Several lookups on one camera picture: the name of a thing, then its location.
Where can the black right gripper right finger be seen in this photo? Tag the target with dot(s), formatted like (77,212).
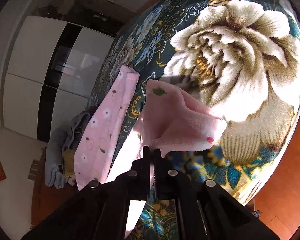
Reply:
(205,210)

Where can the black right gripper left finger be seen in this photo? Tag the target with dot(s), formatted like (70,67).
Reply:
(99,211)

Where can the pink fleece garment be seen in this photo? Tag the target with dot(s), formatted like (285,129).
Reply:
(171,120)

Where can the yellow knit sweater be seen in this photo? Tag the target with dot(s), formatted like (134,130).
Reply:
(68,158)

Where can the wooden headboard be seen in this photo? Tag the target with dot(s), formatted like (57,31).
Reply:
(279,199)

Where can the blue-grey sweatshirt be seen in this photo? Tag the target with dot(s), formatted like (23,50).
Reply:
(62,139)

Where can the white black glossy wardrobe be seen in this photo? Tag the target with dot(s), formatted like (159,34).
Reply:
(50,75)

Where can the teal floral bed blanket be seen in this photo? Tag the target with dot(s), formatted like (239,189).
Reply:
(241,58)

